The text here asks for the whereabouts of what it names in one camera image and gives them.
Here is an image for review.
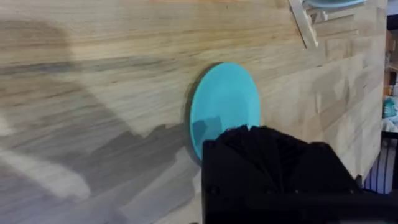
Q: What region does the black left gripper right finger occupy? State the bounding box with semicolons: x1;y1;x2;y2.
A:
250;125;363;200

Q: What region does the pale wooden peg rack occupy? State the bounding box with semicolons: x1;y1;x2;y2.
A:
287;0;360;49

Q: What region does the turquoise plate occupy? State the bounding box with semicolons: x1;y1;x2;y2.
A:
188;62;261;161

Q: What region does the light blue plate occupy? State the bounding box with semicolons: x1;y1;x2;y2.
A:
303;0;368;9

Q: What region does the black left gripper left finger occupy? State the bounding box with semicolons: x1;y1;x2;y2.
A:
201;124;277;200

